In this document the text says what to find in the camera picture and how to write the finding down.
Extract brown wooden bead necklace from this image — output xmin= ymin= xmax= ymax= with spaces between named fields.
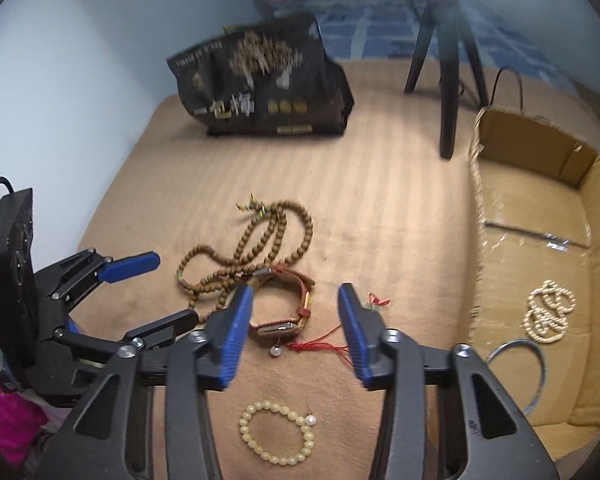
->
xmin=176 ymin=192 xmax=315 ymax=314

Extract tan striped blanket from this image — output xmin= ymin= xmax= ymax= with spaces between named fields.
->
xmin=74 ymin=57 xmax=600 ymax=480

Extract person's left forearm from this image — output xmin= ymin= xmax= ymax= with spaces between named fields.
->
xmin=0 ymin=349 xmax=49 ymax=462

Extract thin black cable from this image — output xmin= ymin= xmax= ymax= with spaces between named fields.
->
xmin=494 ymin=66 xmax=526 ymax=111

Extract red-brown bracelet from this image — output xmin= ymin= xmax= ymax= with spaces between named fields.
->
xmin=249 ymin=266 xmax=315 ymax=337

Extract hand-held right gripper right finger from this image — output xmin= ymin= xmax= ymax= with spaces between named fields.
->
xmin=337 ymin=282 xmax=561 ymax=480

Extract cardboard box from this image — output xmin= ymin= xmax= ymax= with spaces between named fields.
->
xmin=467 ymin=105 xmax=600 ymax=464

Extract red string cord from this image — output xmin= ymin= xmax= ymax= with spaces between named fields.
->
xmin=285 ymin=292 xmax=392 ymax=357

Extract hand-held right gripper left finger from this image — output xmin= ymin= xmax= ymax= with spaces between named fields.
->
xmin=35 ymin=285 xmax=255 ymax=480

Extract black tripod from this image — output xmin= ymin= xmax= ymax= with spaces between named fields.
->
xmin=403 ymin=0 xmax=491 ymax=161

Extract white bead necklace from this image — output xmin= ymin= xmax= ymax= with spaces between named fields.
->
xmin=522 ymin=280 xmax=577 ymax=345

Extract black printed bag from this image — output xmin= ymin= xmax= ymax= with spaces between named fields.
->
xmin=166 ymin=11 xmax=356 ymax=139

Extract blue plaid bedsheet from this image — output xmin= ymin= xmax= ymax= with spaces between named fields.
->
xmin=275 ymin=0 xmax=600 ymax=92

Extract yellow bead bracelet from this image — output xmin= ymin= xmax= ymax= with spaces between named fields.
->
xmin=238 ymin=400 xmax=315 ymax=467

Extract thin metal bangle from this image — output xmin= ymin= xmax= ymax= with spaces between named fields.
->
xmin=485 ymin=339 xmax=549 ymax=416

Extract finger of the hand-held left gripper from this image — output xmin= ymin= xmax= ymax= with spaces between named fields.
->
xmin=36 ymin=248 xmax=161 ymax=312
xmin=54 ymin=309 xmax=200 ymax=358

